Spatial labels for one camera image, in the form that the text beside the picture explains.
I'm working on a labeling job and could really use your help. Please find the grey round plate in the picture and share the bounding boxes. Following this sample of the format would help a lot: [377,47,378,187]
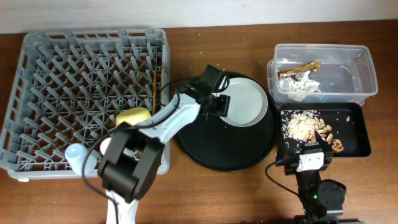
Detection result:
[214,77,268,128]

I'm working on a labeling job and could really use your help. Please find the food scraps and nut shells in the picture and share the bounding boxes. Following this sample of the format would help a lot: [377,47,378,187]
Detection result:
[280,110,345,154]

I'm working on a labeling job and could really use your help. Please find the white paper napkin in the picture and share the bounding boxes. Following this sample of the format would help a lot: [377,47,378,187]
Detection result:
[279,70,321,102]

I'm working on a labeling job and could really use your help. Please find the gold snack wrapper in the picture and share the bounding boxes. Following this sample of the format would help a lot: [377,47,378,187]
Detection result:
[277,62,322,78]

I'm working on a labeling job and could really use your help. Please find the yellow bowl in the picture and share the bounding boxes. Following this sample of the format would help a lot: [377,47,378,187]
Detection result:
[116,108,151,126]

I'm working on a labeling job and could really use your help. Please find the light blue cup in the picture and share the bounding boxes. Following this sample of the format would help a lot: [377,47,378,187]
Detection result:
[65,143,97,175]

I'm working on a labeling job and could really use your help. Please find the pink cup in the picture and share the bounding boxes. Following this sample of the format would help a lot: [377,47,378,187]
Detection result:
[99,137,137,160]

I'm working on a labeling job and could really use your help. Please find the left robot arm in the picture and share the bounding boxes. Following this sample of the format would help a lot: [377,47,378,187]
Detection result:
[98,65,230,223]

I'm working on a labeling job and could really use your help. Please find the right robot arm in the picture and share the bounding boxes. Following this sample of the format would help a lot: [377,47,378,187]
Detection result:
[282,133,346,223]

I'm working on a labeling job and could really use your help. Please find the clear plastic waste bin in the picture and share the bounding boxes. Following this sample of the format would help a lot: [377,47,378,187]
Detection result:
[267,44,379,105]

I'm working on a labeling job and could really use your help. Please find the grey plastic dishwasher rack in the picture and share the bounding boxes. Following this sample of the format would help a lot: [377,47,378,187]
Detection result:
[1,29,170,182]

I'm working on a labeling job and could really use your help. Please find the black rectangular tray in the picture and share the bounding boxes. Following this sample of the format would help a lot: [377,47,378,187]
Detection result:
[280,102,371,157]

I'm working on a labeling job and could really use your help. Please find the round black serving tray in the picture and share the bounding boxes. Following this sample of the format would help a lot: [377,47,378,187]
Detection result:
[177,85,280,172]

